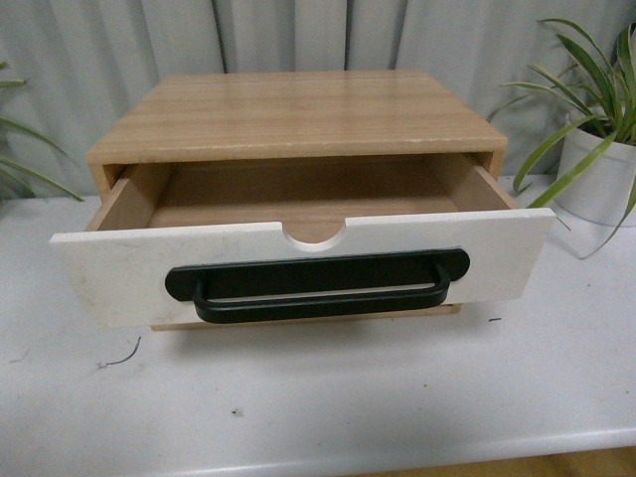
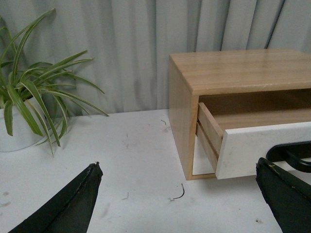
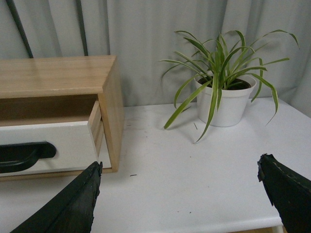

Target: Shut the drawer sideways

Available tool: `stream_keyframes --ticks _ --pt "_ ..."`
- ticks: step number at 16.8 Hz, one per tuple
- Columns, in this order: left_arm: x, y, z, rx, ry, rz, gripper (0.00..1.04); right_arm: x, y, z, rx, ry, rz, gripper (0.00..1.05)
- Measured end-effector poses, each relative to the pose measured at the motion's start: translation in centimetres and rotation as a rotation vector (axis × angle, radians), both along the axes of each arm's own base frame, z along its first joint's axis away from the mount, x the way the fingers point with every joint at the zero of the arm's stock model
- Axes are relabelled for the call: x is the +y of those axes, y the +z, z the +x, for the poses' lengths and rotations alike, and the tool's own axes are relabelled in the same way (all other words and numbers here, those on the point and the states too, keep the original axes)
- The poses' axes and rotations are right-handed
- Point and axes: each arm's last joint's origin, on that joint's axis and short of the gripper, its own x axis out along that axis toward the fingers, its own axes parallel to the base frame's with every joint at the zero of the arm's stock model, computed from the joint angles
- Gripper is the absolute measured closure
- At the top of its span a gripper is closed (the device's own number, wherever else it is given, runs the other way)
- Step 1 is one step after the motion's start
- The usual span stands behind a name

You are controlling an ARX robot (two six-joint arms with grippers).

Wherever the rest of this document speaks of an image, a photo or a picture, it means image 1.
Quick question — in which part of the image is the white drawer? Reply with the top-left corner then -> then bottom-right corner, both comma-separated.
51,153 -> 554,330

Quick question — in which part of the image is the white plant pot right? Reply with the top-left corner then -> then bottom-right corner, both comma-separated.
556,127 -> 635,226

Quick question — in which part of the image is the wooden two-drawer cabinet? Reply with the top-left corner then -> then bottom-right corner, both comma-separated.
84,71 -> 507,333

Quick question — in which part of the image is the green spider plant right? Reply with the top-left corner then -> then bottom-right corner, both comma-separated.
497,18 -> 635,234

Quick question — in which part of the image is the green spider plant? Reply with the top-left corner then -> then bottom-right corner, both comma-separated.
1,59 -> 85,202
497,18 -> 635,234

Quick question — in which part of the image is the green spider plant left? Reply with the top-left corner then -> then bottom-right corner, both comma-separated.
1,59 -> 85,202

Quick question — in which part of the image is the black drawer handle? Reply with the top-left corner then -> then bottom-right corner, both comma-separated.
165,248 -> 471,325

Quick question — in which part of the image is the grey curtain backdrop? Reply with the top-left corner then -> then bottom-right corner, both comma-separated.
1,1 -> 635,195

